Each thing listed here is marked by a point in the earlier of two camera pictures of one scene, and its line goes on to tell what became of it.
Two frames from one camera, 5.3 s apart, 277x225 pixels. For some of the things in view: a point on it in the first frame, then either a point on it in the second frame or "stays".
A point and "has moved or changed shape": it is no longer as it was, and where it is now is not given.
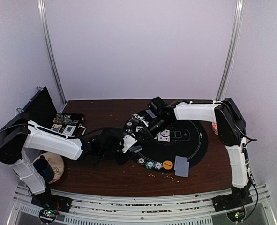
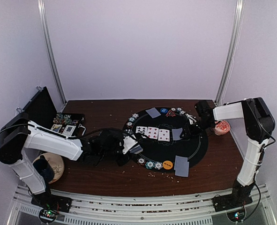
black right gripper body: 153,133 to 199,128
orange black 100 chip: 141,161 stays
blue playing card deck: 136,149 stays
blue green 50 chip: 149,164 stays
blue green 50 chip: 129,123 has moved or changed shape
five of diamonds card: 164,135 stays
